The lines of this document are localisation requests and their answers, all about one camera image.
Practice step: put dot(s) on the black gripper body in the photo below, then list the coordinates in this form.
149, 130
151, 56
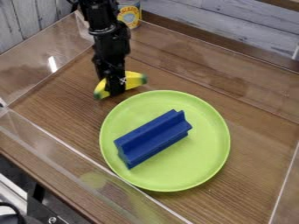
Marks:
111, 45

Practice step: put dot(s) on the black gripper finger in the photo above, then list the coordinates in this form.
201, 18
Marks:
102, 67
117, 84

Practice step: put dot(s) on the blue foam block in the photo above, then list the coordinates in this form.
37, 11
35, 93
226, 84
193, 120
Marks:
153, 137

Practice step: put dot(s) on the yellow labelled can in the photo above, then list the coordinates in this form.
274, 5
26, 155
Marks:
130, 12

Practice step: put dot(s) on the clear acrylic enclosure wall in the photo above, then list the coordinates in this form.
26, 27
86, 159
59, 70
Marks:
51, 120

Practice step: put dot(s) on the yellow toy banana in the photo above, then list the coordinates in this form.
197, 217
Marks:
135, 80

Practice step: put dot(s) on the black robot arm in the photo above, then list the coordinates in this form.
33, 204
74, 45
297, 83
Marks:
101, 14

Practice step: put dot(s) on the green round plate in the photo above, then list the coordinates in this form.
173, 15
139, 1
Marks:
189, 162

